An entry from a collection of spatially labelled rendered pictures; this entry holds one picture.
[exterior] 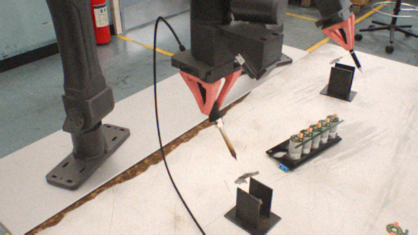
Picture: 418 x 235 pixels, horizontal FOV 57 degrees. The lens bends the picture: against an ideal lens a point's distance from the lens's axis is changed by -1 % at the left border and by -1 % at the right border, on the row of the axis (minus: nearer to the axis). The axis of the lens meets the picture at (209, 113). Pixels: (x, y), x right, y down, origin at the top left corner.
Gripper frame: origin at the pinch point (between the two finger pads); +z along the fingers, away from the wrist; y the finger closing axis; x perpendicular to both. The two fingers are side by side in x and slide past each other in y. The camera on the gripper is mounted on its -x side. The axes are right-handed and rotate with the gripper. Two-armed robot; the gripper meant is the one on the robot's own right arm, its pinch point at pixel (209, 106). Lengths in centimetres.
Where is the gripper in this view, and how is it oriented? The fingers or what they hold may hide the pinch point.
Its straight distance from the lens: 61.1
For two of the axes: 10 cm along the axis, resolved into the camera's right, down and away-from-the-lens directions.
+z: 0.0, 8.5, 5.3
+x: -7.3, -3.6, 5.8
